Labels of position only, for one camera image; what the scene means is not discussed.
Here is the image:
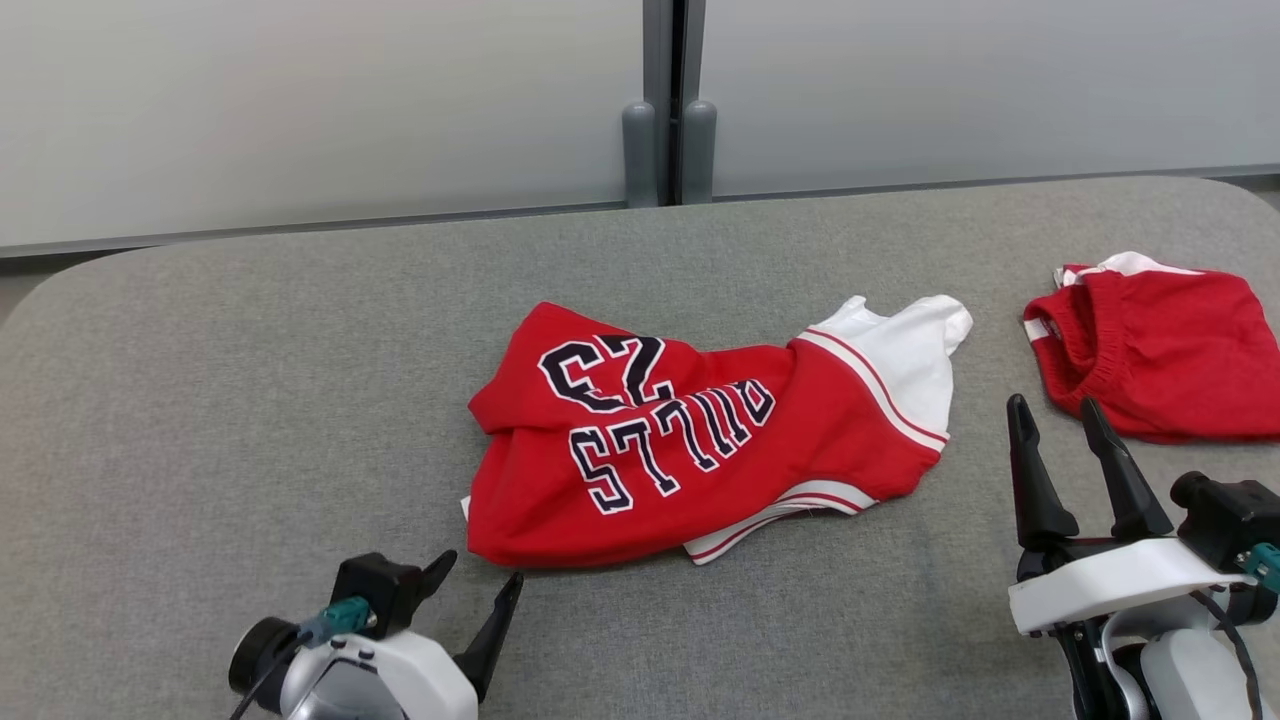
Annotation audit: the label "red bulls jersey white sleeves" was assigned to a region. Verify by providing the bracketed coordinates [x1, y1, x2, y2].
[462, 293, 974, 569]

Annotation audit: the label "red shorts white stripe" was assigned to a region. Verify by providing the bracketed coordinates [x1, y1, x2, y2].
[1022, 250, 1280, 444]

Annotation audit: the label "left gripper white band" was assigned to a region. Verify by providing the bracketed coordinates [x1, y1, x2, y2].
[228, 550, 524, 720]

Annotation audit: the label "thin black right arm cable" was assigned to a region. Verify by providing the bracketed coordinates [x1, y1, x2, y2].
[1190, 590, 1266, 720]

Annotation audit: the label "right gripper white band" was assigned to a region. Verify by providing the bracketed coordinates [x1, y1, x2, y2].
[1008, 394, 1261, 716]

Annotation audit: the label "grey partition post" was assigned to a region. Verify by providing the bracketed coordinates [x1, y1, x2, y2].
[622, 0, 673, 209]
[680, 0, 718, 206]

